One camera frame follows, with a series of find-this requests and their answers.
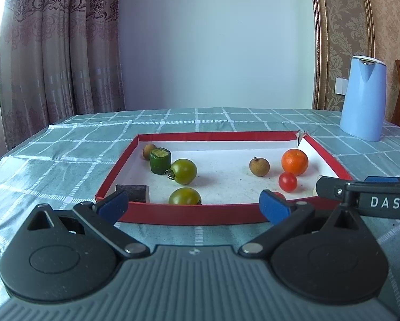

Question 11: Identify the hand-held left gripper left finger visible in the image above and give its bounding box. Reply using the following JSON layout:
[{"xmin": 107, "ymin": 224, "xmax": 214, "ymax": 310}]
[{"xmin": 26, "ymin": 189, "xmax": 151, "ymax": 259}]

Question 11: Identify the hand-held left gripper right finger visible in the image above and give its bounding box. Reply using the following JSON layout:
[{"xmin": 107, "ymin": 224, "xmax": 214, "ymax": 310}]
[{"xmin": 238, "ymin": 189, "xmax": 364, "ymax": 258}]

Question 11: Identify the dark eggplant piece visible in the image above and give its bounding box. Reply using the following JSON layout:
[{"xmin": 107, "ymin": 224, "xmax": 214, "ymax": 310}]
[{"xmin": 116, "ymin": 184, "xmax": 150, "ymax": 203}]

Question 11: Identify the red shallow cardboard box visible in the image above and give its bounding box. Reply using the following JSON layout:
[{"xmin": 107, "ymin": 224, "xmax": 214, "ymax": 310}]
[{"xmin": 95, "ymin": 131, "xmax": 353, "ymax": 224}]

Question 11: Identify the green cucumber piece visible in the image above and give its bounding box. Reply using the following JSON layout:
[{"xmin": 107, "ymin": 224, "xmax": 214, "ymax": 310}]
[{"xmin": 150, "ymin": 148, "xmax": 172, "ymax": 175}]

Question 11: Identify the green tomato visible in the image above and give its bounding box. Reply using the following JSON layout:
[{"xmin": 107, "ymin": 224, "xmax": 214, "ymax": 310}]
[
  {"xmin": 165, "ymin": 159, "xmax": 198, "ymax": 185},
  {"xmin": 168, "ymin": 187, "xmax": 202, "ymax": 205}
]

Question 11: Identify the orange tangerine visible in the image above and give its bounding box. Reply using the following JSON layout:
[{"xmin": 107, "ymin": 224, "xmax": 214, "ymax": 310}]
[{"xmin": 281, "ymin": 149, "xmax": 309, "ymax": 176}]

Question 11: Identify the light blue kettle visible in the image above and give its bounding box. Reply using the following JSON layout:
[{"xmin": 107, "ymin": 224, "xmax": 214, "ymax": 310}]
[{"xmin": 340, "ymin": 55, "xmax": 387, "ymax": 142}]

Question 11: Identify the brown patterned curtain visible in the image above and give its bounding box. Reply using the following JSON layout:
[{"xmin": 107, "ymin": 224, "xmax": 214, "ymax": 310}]
[{"xmin": 0, "ymin": 0, "xmax": 127, "ymax": 151}]

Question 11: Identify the gold wall moulding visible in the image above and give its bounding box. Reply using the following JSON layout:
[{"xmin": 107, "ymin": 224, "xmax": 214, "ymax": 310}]
[{"xmin": 308, "ymin": 0, "xmax": 376, "ymax": 111}]

